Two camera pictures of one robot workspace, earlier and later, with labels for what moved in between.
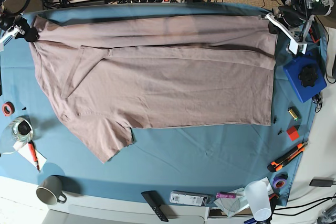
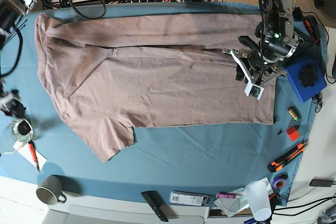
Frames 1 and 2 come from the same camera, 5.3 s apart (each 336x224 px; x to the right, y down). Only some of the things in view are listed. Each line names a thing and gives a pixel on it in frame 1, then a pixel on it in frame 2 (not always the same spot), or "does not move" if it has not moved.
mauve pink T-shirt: (105, 74) does not move
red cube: (293, 133) does not move
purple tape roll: (279, 181) does not move
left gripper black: (7, 20) → (17, 108)
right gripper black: (294, 17) → (256, 60)
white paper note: (23, 149) does not move
